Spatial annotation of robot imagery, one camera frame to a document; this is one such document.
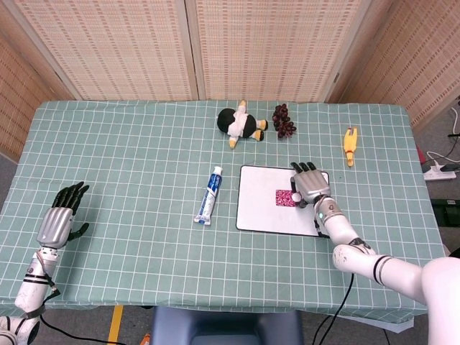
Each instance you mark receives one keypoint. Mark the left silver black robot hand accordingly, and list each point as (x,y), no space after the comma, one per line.
(54,226)

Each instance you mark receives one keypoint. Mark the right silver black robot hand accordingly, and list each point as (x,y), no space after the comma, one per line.
(312,185)

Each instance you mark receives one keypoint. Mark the pink patterned cube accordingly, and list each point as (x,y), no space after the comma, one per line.
(284,198)

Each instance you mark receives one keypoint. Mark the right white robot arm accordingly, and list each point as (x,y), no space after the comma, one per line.
(395,273)

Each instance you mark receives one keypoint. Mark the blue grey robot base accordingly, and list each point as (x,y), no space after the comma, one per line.
(226,323)

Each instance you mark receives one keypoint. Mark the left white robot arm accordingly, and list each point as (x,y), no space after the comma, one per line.
(30,291)

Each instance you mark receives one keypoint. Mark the yellow rubber chicken toy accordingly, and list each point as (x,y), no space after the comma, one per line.
(350,143)

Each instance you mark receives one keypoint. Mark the white board with black rim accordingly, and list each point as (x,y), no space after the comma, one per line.
(258,201)

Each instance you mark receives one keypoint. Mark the dark red grape bunch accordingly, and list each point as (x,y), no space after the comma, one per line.
(282,122)

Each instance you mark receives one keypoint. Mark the black white penguin plush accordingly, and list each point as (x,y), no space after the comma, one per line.
(248,126)

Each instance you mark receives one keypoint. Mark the green checked tablecloth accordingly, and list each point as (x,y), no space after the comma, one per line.
(143,251)

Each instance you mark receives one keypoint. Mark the blue white toothpaste tube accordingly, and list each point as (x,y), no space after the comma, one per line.
(210,194)

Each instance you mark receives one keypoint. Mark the yellow floor tape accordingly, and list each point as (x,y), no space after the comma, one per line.
(115,323)

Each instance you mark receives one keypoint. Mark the white power strip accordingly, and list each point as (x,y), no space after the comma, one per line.
(438,175)

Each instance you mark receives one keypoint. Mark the black floor box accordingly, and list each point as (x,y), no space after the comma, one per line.
(445,212)

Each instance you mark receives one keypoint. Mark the bamboo folding screen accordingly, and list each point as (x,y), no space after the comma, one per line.
(125,46)

